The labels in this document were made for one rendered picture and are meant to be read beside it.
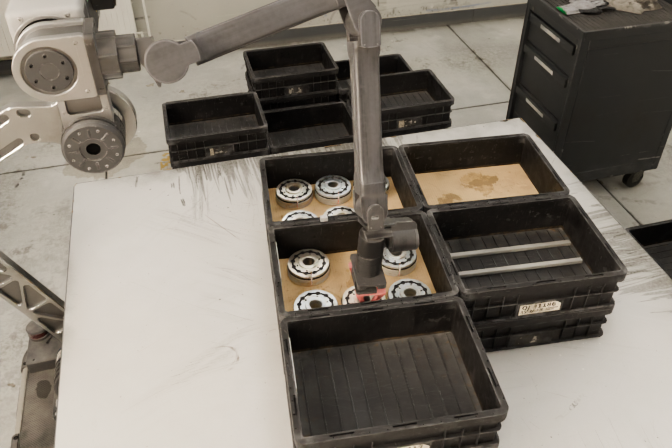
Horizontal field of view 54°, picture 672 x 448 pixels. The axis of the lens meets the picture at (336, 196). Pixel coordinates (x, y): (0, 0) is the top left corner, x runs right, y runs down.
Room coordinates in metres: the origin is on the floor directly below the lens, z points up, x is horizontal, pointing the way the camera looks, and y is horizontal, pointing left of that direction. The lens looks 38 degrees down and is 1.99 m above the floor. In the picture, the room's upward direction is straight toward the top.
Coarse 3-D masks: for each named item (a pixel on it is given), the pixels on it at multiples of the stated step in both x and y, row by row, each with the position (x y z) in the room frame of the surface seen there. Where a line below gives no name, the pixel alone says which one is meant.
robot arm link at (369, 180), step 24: (360, 24) 1.18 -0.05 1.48; (360, 48) 1.18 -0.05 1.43; (360, 72) 1.17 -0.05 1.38; (360, 96) 1.15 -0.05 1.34; (360, 120) 1.13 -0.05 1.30; (360, 144) 1.11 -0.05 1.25; (360, 168) 1.09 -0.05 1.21; (360, 192) 1.07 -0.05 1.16; (384, 192) 1.07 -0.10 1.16; (360, 216) 1.06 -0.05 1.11; (384, 216) 1.05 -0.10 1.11
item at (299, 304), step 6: (306, 294) 1.07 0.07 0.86; (312, 294) 1.07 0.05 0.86; (318, 294) 1.07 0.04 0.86; (324, 294) 1.07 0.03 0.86; (330, 294) 1.07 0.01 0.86; (300, 300) 1.05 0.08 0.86; (306, 300) 1.05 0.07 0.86; (330, 300) 1.05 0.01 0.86; (336, 300) 1.05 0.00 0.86; (294, 306) 1.03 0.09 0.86; (300, 306) 1.03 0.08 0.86
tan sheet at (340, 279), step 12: (348, 252) 1.24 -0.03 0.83; (420, 252) 1.25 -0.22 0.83; (336, 264) 1.20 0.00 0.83; (420, 264) 1.20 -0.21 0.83; (288, 276) 1.16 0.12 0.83; (336, 276) 1.16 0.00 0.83; (348, 276) 1.16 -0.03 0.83; (408, 276) 1.16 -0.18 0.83; (420, 276) 1.16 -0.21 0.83; (288, 288) 1.12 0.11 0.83; (300, 288) 1.12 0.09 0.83; (312, 288) 1.12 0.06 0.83; (324, 288) 1.12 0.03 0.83; (336, 288) 1.12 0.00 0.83; (348, 288) 1.12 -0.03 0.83; (432, 288) 1.12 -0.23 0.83; (288, 300) 1.08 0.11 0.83
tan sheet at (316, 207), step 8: (312, 184) 1.53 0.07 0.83; (352, 184) 1.53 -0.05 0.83; (392, 184) 1.53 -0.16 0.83; (272, 192) 1.50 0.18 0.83; (352, 192) 1.50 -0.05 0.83; (392, 192) 1.50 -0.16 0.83; (272, 200) 1.46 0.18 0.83; (312, 200) 1.46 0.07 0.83; (352, 200) 1.46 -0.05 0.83; (392, 200) 1.46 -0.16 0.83; (272, 208) 1.42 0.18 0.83; (280, 208) 1.42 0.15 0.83; (304, 208) 1.42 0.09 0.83; (312, 208) 1.42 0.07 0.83; (320, 208) 1.42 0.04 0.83; (328, 208) 1.42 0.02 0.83; (392, 208) 1.42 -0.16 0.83; (272, 216) 1.39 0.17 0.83; (280, 216) 1.39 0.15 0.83
